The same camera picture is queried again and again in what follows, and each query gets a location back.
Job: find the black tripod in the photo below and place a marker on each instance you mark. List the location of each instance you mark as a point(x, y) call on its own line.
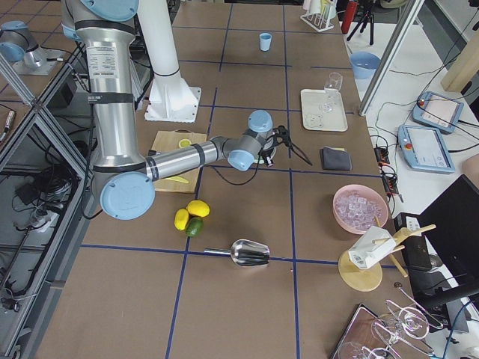
point(367, 18)

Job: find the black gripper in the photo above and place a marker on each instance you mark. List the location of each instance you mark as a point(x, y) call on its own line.
point(268, 155)

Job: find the blue bowl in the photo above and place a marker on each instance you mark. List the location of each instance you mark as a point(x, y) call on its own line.
point(364, 64)

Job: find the red cylinder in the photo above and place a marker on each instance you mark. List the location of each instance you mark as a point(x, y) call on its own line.
point(349, 15)

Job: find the clear wine glass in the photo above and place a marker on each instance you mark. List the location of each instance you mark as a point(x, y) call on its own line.
point(332, 88)

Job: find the white paper box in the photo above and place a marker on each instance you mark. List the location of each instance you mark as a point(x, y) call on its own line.
point(375, 244)

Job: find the light blue plastic cup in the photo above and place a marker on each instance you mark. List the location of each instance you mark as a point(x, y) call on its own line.
point(265, 40)

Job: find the grey folded cloth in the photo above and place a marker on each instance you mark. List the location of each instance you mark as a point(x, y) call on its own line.
point(335, 160)

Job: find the half lemon slice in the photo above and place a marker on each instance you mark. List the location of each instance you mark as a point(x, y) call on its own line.
point(184, 142)

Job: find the aluminium frame post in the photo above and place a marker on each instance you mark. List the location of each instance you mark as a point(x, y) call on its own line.
point(401, 29)

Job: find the metal ice scoop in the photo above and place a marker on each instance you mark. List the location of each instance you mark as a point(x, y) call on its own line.
point(245, 253)

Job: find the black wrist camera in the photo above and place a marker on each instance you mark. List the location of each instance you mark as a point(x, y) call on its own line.
point(281, 135)

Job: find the near teach pendant tablet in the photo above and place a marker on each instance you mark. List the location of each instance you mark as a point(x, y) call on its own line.
point(424, 149)

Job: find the green lime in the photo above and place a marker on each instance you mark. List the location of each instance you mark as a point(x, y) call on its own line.
point(194, 226)

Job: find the black monitor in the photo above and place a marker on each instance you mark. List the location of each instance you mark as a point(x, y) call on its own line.
point(455, 239)

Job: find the yellow plastic knife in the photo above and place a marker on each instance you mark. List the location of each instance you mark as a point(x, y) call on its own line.
point(177, 179)

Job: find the wooden cutting board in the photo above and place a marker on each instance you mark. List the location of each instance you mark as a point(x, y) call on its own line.
point(166, 141)

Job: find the black power strip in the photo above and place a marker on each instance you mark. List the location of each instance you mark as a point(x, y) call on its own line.
point(387, 172)

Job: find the pink bowl of ice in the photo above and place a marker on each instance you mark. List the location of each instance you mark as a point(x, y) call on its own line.
point(356, 208)

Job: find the white wire cup rack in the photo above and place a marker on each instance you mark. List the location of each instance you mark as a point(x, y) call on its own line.
point(319, 14)

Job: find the far teach pendant tablet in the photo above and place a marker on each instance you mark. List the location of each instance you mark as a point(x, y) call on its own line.
point(438, 111)

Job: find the teach pendant tablet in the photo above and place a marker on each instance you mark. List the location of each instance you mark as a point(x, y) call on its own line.
point(424, 149)
point(438, 111)

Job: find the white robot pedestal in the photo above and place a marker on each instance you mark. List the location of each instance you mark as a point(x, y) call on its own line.
point(170, 99)

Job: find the yellow lemon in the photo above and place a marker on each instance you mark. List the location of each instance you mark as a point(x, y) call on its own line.
point(198, 208)
point(181, 219)

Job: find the cream bear tray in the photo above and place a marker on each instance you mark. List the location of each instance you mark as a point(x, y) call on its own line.
point(313, 117)

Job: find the green ceramic bowl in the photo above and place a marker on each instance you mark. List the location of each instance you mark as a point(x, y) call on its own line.
point(257, 160)

